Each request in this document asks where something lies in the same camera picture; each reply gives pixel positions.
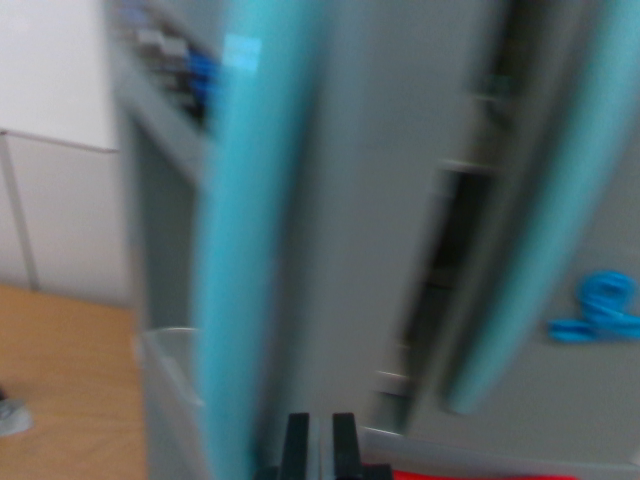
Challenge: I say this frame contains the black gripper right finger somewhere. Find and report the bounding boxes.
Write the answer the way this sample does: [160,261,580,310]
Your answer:
[320,412,364,480]

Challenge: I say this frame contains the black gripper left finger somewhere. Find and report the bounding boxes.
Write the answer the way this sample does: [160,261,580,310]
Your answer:
[278,412,322,480]

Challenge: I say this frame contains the grey fridge door with logo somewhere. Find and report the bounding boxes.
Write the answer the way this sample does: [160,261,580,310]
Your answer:
[409,0,640,466]

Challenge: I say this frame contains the red object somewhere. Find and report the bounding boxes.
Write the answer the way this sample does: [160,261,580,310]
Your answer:
[392,468,576,480]

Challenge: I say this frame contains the small grey object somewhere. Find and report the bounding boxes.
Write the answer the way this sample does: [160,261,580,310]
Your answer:
[0,387,34,438]

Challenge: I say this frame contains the blue clip without card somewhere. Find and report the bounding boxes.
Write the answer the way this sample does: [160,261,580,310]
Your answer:
[547,269,640,344]

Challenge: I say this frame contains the black temperature display panel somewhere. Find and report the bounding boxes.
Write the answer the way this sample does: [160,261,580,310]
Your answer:
[118,0,222,132]

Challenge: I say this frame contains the teal handle of display door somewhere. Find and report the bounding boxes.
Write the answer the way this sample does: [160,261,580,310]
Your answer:
[192,0,331,480]

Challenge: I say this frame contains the teal handle of logo door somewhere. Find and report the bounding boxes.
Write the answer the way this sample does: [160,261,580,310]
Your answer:
[444,0,640,416]

